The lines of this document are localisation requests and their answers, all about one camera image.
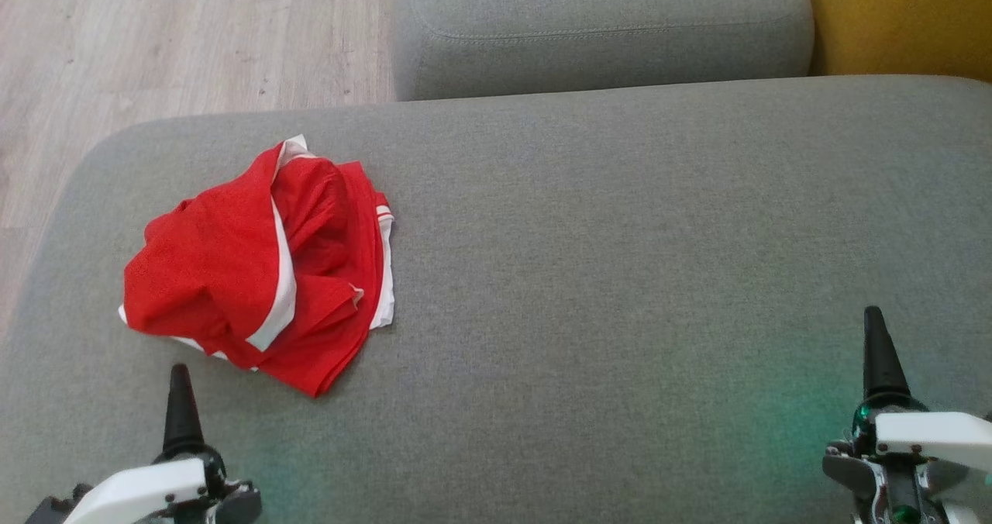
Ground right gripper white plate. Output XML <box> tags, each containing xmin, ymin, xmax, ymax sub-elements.
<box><xmin>823</xmin><ymin>305</ymin><xmax>992</xmax><ymax>524</ymax></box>

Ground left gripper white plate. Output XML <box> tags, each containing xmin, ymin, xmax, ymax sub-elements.
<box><xmin>62</xmin><ymin>364</ymin><xmax>262</xmax><ymax>524</ymax></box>

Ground red basketball shorts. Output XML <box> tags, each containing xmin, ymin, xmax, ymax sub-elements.
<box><xmin>119</xmin><ymin>135</ymin><xmax>365</xmax><ymax>371</ymax></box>

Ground grey fabric sofa seat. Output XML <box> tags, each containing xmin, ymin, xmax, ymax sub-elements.
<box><xmin>0</xmin><ymin>74</ymin><xmax>992</xmax><ymax>524</ymax></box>

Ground yellow cushion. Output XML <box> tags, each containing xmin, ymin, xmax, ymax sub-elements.
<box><xmin>801</xmin><ymin>0</ymin><xmax>992</xmax><ymax>84</ymax></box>

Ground grey sofa back cushion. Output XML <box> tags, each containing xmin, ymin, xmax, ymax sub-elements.
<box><xmin>391</xmin><ymin>0</ymin><xmax>816</xmax><ymax>102</ymax></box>

